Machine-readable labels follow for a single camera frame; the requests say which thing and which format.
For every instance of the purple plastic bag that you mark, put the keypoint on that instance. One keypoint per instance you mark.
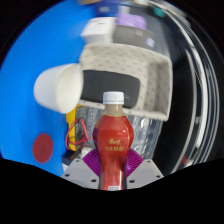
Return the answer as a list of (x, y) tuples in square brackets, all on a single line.
[(131, 21)]

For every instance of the yellow multimeter with red leads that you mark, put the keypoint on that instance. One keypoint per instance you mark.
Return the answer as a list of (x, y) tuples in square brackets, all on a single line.
[(71, 120)]

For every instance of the dark grey box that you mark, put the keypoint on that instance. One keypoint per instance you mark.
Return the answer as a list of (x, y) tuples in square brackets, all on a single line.
[(133, 36)]

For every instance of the dark wall shelf unit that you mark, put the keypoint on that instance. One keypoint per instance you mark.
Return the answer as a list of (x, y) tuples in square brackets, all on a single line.
[(191, 86)]

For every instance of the white cup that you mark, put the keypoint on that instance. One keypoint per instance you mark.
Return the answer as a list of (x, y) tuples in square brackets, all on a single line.
[(55, 88)]

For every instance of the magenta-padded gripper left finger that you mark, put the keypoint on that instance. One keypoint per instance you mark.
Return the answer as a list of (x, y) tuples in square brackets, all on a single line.
[(80, 173)]

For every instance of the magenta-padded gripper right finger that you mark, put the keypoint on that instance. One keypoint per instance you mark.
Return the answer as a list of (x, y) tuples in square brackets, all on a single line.
[(144, 171)]

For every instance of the grey small-parts drawer cabinet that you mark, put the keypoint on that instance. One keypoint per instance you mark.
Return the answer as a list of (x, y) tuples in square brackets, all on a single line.
[(148, 133), (95, 111)]

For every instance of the beige dotted storage basket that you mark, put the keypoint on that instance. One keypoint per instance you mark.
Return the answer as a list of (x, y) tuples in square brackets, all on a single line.
[(126, 58)]

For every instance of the black flat box white label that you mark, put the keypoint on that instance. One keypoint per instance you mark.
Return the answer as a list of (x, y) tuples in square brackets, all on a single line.
[(71, 156)]

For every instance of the red drink bottle white cap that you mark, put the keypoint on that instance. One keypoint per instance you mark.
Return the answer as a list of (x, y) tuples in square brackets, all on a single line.
[(113, 133)]

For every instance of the teal desk lamp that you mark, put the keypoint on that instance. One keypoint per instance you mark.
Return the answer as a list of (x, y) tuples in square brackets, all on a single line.
[(159, 11)]

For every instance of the black rounded case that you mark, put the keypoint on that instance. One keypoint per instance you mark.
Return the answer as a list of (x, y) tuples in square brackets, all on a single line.
[(110, 86)]

